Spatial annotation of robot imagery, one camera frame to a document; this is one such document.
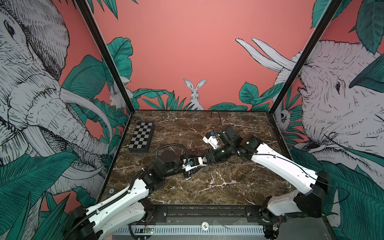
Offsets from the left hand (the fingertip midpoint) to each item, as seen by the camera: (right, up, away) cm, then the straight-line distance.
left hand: (202, 158), depth 69 cm
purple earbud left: (+7, -17, +15) cm, 24 cm away
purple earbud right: (+19, -17, +16) cm, 30 cm away
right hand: (0, -1, -2) cm, 3 cm away
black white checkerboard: (-40, +8, +32) cm, 52 cm away
